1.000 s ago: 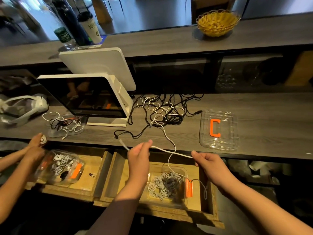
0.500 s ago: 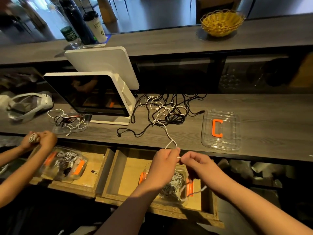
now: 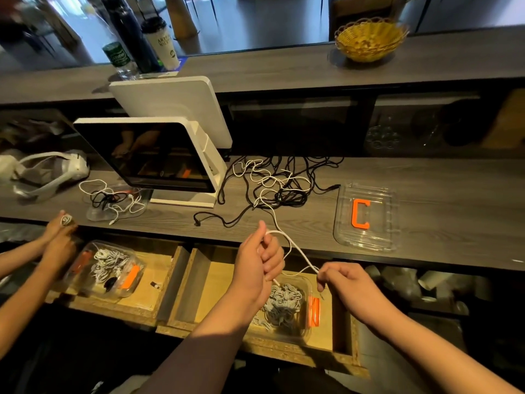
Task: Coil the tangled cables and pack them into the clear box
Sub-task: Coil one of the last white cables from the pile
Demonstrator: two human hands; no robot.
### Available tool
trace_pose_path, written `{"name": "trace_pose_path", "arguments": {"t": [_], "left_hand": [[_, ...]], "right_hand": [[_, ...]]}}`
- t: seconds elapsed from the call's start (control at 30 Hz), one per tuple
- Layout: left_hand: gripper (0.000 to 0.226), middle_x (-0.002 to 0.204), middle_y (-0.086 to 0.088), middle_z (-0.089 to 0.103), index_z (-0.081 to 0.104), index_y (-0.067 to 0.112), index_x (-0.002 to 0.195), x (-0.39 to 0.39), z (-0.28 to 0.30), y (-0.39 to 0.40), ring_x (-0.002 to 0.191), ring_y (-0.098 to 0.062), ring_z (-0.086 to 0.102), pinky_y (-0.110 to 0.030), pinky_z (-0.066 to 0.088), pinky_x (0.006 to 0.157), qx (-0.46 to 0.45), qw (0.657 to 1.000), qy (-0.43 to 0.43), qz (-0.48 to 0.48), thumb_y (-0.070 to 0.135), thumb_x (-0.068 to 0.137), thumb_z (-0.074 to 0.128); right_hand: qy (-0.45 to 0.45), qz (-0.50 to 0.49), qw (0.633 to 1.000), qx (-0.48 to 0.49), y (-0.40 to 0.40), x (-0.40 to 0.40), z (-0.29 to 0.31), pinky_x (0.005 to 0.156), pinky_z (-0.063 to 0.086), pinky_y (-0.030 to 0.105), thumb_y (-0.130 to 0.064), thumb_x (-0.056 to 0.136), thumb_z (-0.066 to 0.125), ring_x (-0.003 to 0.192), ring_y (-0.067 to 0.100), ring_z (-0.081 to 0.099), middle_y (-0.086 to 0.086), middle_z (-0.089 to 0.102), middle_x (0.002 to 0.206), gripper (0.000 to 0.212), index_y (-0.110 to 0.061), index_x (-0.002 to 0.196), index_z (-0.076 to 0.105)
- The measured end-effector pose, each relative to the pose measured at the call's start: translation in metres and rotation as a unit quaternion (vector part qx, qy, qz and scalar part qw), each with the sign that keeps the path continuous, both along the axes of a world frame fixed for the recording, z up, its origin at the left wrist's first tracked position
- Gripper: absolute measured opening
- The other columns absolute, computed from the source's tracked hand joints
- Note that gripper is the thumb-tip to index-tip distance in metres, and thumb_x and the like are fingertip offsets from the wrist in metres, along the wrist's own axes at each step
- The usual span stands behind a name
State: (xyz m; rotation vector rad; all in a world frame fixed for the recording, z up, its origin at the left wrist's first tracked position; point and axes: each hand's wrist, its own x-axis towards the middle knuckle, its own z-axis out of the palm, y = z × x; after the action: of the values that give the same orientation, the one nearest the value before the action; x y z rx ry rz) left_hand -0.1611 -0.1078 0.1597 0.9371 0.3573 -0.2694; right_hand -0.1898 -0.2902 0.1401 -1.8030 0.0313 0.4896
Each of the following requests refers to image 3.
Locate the person's left hand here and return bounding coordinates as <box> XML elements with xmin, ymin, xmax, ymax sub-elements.
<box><xmin>230</xmin><ymin>219</ymin><xmax>287</xmax><ymax>314</ymax></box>

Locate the person's right hand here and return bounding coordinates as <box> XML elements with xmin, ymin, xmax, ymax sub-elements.
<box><xmin>317</xmin><ymin>260</ymin><xmax>387</xmax><ymax>326</ymax></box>

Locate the clear container drawer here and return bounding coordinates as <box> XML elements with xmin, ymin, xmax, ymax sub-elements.
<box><xmin>66</xmin><ymin>240</ymin><xmax>148</xmax><ymax>303</ymax></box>
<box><xmin>246</xmin><ymin>275</ymin><xmax>323</xmax><ymax>340</ymax></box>

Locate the another person's forearm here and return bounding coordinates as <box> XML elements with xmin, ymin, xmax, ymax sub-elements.
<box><xmin>0</xmin><ymin>262</ymin><xmax>67</xmax><ymax>358</ymax></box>
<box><xmin>0</xmin><ymin>237</ymin><xmax>51</xmax><ymax>281</ymax></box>

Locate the person's right forearm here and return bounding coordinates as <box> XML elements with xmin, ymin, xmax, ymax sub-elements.
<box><xmin>361</xmin><ymin>303</ymin><xmax>523</xmax><ymax>394</ymax></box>

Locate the person's left forearm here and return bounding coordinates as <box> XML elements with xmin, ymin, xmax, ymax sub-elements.
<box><xmin>135</xmin><ymin>299</ymin><xmax>272</xmax><ymax>394</ymax></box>

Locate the pile of white containers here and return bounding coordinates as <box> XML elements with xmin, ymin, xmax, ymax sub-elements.
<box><xmin>365</xmin><ymin>265</ymin><xmax>482</xmax><ymax>314</ymax></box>

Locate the wooden drawer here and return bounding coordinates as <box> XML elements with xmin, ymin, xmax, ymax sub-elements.
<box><xmin>156</xmin><ymin>246</ymin><xmax>372</xmax><ymax>379</ymax></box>
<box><xmin>45</xmin><ymin>237</ymin><xmax>192</xmax><ymax>330</ymax></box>

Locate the white touchscreen monitor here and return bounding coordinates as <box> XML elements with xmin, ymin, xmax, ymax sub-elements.
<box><xmin>72</xmin><ymin>117</ymin><xmax>228</xmax><ymax>209</ymax></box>

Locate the white customer display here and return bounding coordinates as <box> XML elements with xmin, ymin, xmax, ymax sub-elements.
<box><xmin>109</xmin><ymin>75</ymin><xmax>234</xmax><ymax>151</ymax></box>

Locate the grey wooden bar counter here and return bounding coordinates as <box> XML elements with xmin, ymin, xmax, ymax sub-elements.
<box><xmin>0</xmin><ymin>26</ymin><xmax>525</xmax><ymax>106</ymax></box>

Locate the white headset device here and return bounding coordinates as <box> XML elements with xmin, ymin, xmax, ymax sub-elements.
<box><xmin>0</xmin><ymin>150</ymin><xmax>90</xmax><ymax>201</ymax></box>

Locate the blue white notebook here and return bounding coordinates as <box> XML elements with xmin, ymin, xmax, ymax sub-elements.
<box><xmin>123</xmin><ymin>65</ymin><xmax>190</xmax><ymax>80</ymax></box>

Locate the flat cardboard sheet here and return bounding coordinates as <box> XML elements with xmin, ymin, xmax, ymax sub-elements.
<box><xmin>484</xmin><ymin>90</ymin><xmax>525</xmax><ymax>152</ymax></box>

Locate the white paper coffee cup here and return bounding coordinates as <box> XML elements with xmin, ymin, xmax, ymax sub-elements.
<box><xmin>140</xmin><ymin>16</ymin><xmax>182</xmax><ymax>72</ymax></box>

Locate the yellow woven basket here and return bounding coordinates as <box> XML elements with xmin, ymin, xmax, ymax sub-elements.
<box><xmin>334</xmin><ymin>17</ymin><xmax>410</xmax><ymax>64</ymax></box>

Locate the clear plastic water bottle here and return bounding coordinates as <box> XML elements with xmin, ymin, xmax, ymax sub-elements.
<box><xmin>82</xmin><ymin>4</ymin><xmax>139</xmax><ymax>79</ymax></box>

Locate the round wooden table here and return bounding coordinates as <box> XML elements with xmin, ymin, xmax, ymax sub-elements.
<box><xmin>164</xmin><ymin>0</ymin><xmax>200</xmax><ymax>43</ymax></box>

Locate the black thermos bottle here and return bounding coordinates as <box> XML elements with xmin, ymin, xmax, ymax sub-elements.
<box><xmin>102</xmin><ymin>0</ymin><xmax>164</xmax><ymax>76</ymax></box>

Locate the brown wooden chair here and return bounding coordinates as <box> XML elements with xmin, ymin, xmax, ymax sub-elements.
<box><xmin>328</xmin><ymin>0</ymin><xmax>404</xmax><ymax>43</ymax></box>

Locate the black cable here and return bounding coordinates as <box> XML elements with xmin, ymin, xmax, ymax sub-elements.
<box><xmin>194</xmin><ymin>207</ymin><xmax>257</xmax><ymax>229</ymax></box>

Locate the bundle of black cables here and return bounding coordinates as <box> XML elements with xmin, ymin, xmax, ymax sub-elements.
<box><xmin>234</xmin><ymin>155</ymin><xmax>346</xmax><ymax>209</ymax></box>

